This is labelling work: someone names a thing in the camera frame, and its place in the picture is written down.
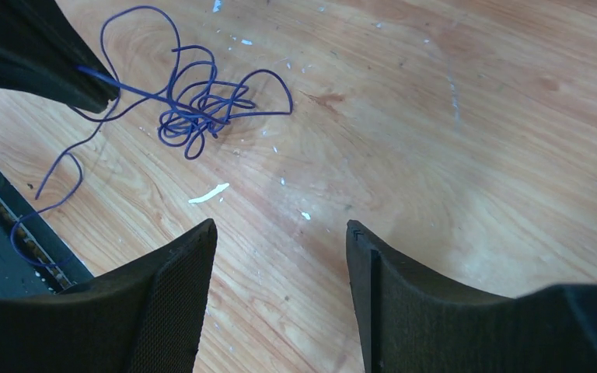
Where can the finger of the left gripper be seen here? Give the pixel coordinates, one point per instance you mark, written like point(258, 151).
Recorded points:
point(41, 53)

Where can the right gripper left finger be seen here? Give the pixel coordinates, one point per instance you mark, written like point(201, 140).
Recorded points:
point(145, 316)

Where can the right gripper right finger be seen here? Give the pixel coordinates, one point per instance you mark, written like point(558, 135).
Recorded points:
point(413, 319)

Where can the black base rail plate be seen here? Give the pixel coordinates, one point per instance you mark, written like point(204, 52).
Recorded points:
point(33, 258)

